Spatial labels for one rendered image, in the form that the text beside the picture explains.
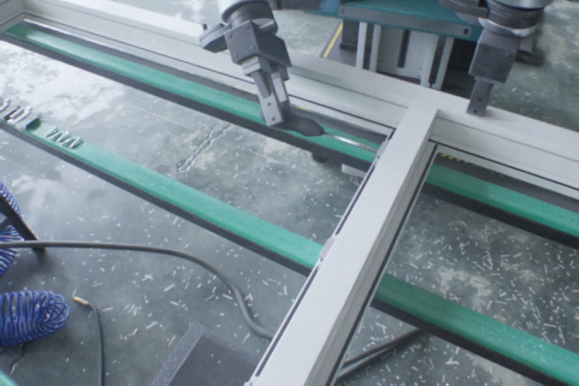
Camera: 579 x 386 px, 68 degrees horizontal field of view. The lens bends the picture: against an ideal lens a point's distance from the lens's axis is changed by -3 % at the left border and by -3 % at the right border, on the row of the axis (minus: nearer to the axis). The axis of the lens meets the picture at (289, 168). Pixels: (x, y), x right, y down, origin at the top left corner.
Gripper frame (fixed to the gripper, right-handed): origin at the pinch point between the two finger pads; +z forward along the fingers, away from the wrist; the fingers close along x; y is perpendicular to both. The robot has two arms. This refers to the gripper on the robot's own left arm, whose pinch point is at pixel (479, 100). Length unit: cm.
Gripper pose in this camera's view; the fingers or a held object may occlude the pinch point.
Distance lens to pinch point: 73.3
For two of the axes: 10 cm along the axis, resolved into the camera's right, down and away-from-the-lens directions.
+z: 0.3, 6.7, 7.4
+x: 4.8, -6.6, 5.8
